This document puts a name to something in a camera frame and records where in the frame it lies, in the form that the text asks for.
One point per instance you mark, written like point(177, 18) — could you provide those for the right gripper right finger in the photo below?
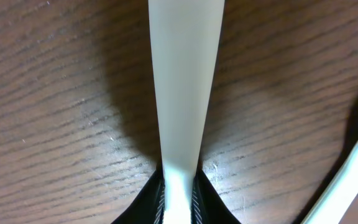
point(206, 205)

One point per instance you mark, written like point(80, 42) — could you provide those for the white plastic spoon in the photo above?
point(338, 196)

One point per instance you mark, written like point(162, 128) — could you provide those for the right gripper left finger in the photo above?
point(144, 207)

